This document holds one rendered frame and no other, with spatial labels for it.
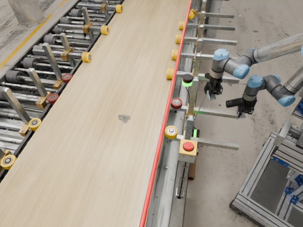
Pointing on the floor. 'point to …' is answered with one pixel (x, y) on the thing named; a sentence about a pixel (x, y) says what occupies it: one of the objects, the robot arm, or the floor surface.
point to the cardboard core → (192, 170)
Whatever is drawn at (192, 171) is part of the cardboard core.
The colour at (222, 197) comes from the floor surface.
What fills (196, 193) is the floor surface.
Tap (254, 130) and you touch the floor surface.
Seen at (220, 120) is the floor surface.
